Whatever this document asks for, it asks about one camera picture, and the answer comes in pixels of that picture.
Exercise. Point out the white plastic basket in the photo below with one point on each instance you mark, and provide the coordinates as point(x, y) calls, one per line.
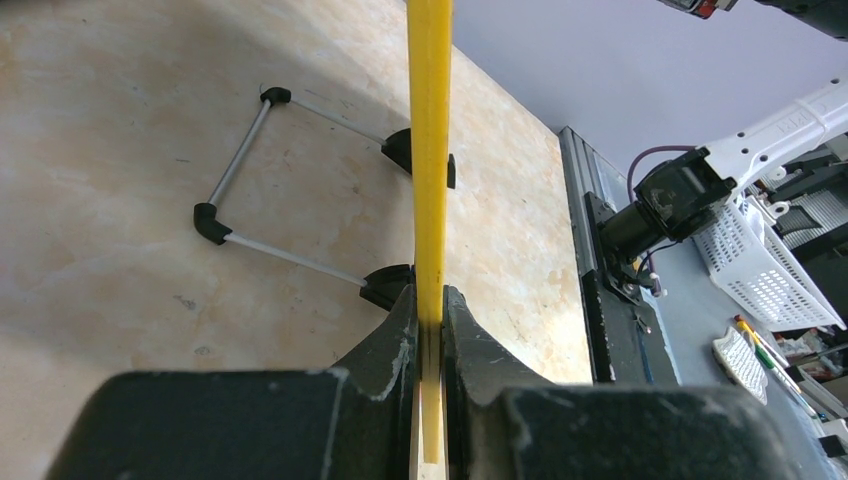
point(748, 261)

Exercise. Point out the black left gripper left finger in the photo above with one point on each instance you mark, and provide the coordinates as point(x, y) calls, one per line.
point(354, 420)

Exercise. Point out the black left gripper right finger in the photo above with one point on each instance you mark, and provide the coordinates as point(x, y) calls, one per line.
point(506, 421)

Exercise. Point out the coloured pens on desk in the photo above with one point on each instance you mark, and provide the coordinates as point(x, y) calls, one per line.
point(775, 366)

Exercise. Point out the metal whiteboard stand frame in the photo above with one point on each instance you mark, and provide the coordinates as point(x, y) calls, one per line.
point(308, 185)

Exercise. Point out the white patterned eraser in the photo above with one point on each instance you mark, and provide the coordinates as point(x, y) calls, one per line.
point(736, 356)

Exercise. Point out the yellow-framed whiteboard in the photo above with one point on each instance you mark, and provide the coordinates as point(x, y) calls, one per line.
point(429, 31)

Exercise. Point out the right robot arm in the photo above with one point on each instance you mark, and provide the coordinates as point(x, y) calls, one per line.
point(755, 93)

